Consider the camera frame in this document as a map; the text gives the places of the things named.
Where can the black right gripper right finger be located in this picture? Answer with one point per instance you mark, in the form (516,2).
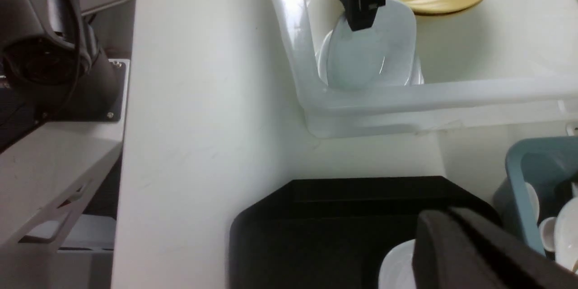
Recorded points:
(510,253)

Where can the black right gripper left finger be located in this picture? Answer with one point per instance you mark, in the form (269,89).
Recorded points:
(462,250)

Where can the white square dish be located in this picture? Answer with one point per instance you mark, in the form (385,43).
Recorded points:
(396,270)
(388,46)

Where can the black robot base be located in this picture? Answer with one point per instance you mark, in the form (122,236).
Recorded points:
(51,57)

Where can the white spoon front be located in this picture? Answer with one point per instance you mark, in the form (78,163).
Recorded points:
(547,233)

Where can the white spoon in teal bin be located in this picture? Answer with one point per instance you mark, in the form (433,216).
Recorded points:
(566,236)

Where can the white dish in bin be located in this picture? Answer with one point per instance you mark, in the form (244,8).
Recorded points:
(415,77)

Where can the teal plastic bin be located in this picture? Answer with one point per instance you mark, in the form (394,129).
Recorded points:
(541,179)

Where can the black serving tray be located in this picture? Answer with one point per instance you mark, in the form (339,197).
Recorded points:
(334,233)

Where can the large white plastic bin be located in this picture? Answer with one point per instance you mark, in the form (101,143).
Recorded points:
(500,62)

